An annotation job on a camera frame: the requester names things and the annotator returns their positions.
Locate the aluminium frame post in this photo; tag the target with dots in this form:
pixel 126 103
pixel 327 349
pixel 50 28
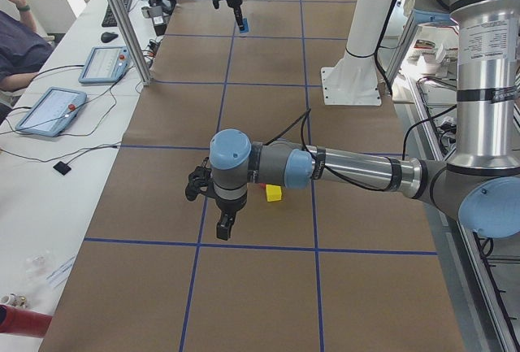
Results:
pixel 130 38

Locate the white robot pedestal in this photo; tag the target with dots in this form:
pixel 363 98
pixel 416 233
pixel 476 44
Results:
pixel 353 80

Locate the seated person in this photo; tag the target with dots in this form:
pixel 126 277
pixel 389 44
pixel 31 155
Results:
pixel 23 50

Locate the blue tape line crosswise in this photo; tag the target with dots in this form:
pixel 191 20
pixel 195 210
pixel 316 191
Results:
pixel 258 247

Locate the yellow wooden block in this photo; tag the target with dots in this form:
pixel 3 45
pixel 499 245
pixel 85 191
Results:
pixel 273 193

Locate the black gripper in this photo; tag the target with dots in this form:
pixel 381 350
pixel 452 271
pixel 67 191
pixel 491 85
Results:
pixel 229 206
pixel 234 2

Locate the blue teach pendant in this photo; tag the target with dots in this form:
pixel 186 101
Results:
pixel 105 65
pixel 52 112

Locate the blue tape line lengthwise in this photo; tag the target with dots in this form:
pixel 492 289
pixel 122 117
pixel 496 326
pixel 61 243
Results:
pixel 204 209

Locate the small black square pad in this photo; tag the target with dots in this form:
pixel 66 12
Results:
pixel 62 168

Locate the blue teach pendant far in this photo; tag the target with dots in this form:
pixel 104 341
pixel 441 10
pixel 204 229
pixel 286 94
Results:
pixel 105 65

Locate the red cylinder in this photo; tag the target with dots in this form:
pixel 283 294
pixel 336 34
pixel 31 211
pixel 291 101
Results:
pixel 21 322

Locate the blue teach pendant near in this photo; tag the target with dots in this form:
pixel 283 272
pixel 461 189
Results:
pixel 52 112

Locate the black computer mouse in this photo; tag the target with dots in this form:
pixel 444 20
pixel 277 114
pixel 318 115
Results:
pixel 107 37

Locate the brown paper table cover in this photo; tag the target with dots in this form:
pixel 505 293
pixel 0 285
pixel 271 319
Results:
pixel 122 297

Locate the blue wooden block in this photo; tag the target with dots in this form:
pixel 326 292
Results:
pixel 244 28

